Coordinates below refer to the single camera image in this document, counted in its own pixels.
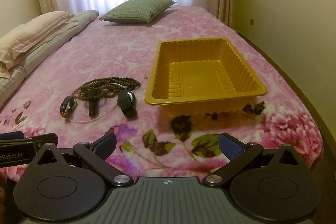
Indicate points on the yellow plastic tray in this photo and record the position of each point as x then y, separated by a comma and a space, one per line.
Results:
204, 82

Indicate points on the green checked pillow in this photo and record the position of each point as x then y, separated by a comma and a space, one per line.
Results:
136, 10

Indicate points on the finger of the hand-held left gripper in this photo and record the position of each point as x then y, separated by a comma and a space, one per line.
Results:
10, 135
44, 140

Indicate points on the black watch silver case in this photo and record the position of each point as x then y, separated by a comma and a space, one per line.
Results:
127, 102

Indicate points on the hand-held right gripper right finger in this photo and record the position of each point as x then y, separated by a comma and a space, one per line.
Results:
231, 146

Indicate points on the pink floral blanket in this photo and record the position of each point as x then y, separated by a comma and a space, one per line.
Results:
110, 48

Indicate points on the brown low wall outlet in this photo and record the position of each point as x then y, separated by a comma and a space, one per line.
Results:
252, 22

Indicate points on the pink folded quilt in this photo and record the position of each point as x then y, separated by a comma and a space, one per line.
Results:
29, 32

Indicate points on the striped folded quilt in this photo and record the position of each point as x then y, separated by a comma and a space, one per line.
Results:
47, 45

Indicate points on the small pale pin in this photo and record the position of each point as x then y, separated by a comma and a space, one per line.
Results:
145, 76

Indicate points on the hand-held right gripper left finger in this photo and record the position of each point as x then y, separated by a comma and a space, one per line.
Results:
105, 146

